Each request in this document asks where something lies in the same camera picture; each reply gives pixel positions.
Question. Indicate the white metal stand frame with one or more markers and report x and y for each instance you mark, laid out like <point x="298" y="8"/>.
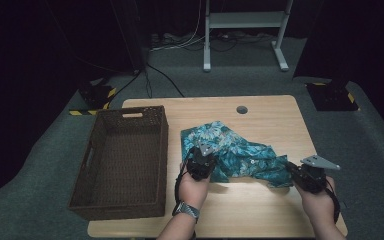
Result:
<point x="246" y="20"/>

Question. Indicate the black upright column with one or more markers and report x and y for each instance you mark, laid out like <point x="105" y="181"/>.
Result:
<point x="133" y="33"/>

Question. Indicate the grey round table grommet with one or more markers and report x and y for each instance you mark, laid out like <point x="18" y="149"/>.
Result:
<point x="242" y="110"/>

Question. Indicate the person's left hand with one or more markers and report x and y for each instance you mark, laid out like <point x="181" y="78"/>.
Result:
<point x="193" y="191"/>

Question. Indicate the silver wristwatch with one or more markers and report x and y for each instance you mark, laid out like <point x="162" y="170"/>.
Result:
<point x="186" y="210"/>

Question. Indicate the black floor base plate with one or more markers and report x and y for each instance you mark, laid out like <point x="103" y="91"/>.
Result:
<point x="96" y="95"/>
<point x="331" y="96"/>

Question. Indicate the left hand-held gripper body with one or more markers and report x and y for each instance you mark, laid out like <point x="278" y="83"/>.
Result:
<point x="200" y="165"/>

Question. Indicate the person's right hand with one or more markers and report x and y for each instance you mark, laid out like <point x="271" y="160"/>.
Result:
<point x="316" y="206"/>

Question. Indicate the teal floral shirt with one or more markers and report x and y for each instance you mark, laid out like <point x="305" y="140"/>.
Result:
<point x="240" y="153"/>

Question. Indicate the yellow black hazard tape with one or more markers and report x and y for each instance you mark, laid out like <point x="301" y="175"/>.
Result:
<point x="80" y="112"/>

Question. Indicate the brown wicker basket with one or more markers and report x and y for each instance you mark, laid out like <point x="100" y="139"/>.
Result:
<point x="120" y="166"/>

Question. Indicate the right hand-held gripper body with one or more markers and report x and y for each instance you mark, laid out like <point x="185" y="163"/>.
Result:
<point x="313" y="176"/>

